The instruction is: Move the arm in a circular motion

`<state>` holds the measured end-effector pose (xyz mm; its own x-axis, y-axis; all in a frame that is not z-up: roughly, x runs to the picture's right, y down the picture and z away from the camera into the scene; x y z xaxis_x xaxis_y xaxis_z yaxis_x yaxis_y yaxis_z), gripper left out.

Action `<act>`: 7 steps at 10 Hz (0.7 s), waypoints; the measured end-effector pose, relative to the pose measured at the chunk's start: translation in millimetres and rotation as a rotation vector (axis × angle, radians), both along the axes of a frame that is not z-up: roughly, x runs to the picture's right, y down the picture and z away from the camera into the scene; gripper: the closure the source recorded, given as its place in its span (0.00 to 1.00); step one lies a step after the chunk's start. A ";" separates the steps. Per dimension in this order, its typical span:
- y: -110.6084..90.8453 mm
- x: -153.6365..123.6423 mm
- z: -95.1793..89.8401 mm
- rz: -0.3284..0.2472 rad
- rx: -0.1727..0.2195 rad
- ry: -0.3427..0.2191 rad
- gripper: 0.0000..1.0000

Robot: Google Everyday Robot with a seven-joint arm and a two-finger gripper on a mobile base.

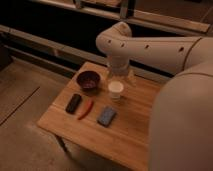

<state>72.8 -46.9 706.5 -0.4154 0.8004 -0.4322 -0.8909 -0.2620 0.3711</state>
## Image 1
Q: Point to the wooden table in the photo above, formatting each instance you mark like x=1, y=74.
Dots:
x=125, y=140

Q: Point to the black rectangular block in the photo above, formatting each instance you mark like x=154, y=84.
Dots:
x=73, y=103

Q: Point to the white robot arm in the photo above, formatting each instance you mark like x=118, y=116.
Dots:
x=181, y=123

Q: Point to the white paper cup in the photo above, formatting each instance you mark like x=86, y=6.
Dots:
x=115, y=89

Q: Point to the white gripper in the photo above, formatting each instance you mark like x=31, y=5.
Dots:
x=125, y=75

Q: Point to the metal shelf rail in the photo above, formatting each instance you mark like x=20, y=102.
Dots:
x=50, y=47

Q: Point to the dark maroon bowl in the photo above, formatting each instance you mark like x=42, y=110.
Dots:
x=88, y=80

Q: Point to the red chili pepper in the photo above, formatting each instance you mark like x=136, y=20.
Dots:
x=87, y=109

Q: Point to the blue grey sponge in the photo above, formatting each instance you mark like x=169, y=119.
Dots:
x=106, y=116

